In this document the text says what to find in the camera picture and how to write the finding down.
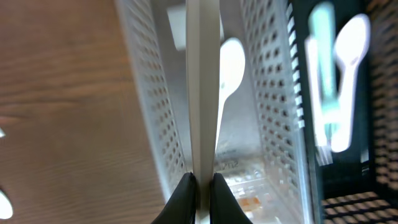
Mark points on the clear plastic basket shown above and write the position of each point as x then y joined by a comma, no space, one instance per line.
261,152

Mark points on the white fork group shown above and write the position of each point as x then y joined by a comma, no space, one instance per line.
324,156

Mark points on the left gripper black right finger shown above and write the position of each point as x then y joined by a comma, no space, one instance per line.
224,208

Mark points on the white spoon group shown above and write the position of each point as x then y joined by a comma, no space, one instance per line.
351,46

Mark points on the black plastic basket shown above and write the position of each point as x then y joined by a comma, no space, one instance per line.
360,186

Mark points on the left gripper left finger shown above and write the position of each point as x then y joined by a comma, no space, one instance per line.
181,207

